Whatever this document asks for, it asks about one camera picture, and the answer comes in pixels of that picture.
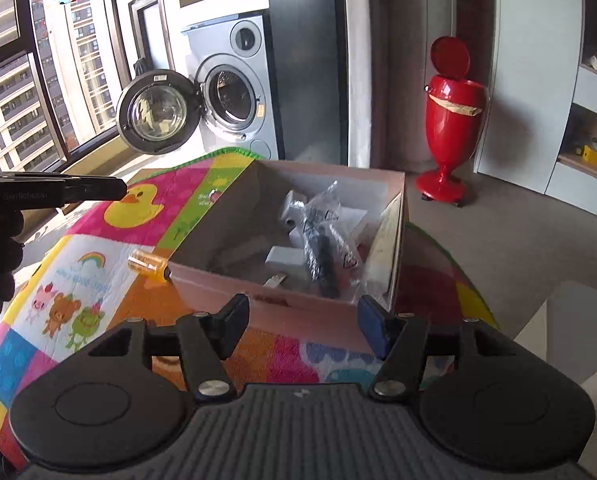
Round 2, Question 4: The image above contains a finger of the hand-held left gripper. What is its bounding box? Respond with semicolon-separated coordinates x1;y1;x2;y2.
62;175;128;206

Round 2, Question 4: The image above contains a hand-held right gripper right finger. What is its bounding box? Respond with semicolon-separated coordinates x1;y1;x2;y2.
357;296;522;403

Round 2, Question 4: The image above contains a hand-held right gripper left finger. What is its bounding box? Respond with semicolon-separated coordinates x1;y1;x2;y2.
83;293;252;403

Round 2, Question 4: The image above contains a pink cardboard box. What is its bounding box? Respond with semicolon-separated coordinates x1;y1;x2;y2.
166;160;409;359

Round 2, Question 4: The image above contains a white power adapter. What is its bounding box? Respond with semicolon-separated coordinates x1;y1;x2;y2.
265;245;300;272

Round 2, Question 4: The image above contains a small orange bottle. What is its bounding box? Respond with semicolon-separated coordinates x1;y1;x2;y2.
127;248;172;281

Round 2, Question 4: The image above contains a clear plastic packet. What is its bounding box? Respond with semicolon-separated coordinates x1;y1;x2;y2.
298;180;367;302

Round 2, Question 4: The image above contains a small white carton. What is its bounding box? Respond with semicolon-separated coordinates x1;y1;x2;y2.
337;207;370;242

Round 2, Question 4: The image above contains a white charger plug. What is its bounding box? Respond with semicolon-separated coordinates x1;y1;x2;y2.
280;189;310;241

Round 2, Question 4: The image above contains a colourful cartoon play mat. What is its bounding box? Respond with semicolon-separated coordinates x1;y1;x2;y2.
0;146;500;463

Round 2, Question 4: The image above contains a window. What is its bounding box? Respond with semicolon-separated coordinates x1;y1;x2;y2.
0;0;132;173

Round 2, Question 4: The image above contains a silver washing machine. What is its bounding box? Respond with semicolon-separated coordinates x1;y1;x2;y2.
115;12;280;162

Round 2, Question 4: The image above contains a dark framed panel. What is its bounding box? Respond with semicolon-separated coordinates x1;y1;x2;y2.
127;0;177;82

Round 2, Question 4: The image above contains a white low platform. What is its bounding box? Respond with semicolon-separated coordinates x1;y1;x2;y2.
512;280;597;398

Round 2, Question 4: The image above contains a red trash bin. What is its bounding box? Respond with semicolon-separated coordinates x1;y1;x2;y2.
415;36;490;207

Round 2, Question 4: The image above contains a white wall shelving unit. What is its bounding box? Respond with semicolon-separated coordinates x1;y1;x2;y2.
478;0;597;221

